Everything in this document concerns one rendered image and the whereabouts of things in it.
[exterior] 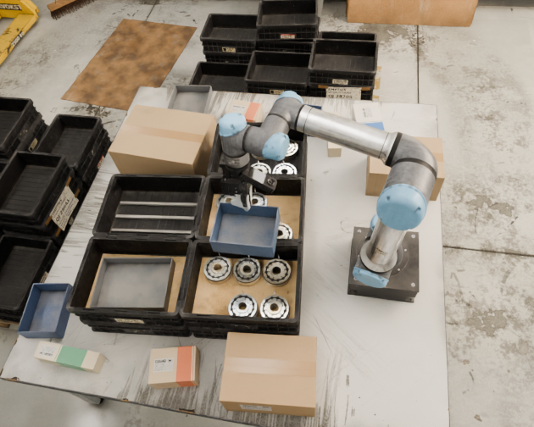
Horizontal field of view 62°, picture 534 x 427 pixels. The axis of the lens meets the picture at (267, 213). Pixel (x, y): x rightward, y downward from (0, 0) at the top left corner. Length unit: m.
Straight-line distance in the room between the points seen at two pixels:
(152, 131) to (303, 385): 1.26
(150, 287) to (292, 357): 0.59
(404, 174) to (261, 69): 2.12
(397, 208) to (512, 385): 1.60
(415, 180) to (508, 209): 1.94
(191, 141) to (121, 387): 1.03
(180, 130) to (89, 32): 2.70
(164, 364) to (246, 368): 0.31
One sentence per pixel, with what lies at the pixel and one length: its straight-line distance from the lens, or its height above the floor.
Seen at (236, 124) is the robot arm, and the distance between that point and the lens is 1.22.
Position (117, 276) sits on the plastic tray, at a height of 0.83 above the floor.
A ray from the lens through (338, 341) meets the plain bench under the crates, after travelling 1.72.
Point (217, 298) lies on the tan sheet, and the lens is 1.66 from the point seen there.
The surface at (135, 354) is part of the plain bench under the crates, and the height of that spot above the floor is 0.70.
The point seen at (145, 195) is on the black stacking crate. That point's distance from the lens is 1.98.
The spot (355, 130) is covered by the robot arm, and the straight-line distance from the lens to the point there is 1.24.
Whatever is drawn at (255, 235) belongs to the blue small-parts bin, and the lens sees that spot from 1.47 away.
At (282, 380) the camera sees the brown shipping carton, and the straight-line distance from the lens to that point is 1.51.
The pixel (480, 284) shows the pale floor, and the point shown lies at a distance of 2.74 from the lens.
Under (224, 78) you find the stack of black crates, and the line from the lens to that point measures 3.31.
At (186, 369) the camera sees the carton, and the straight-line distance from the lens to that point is 1.66.
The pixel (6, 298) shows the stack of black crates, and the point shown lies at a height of 0.27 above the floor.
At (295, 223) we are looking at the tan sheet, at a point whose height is 0.83.
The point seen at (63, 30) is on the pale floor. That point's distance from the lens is 4.81.
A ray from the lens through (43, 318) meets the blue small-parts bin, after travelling 2.02.
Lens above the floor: 2.33
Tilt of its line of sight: 56 degrees down
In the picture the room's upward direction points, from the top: 8 degrees counter-clockwise
